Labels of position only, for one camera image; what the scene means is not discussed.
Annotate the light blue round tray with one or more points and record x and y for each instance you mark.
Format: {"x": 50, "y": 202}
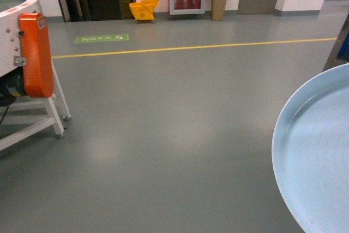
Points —
{"x": 310, "y": 152}

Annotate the white round rotary table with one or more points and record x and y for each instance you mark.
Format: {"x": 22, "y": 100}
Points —
{"x": 31, "y": 115}

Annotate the orange motor cover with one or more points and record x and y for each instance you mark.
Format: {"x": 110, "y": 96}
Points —
{"x": 35, "y": 48}

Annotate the yellow mop bucket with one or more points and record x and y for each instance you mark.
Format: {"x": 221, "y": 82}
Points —
{"x": 143, "y": 10}

